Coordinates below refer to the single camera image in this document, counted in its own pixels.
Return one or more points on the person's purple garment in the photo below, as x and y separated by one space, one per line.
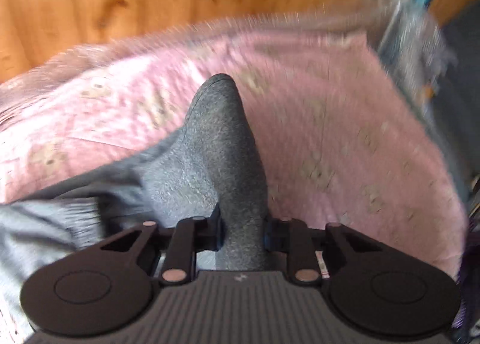
470 254

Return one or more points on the pink bear-print blanket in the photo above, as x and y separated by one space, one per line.
318 122

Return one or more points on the grey pants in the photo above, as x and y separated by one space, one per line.
221 141

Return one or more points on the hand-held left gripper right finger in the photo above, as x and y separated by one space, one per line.
267 239

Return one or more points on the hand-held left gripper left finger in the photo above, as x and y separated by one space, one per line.
215 233

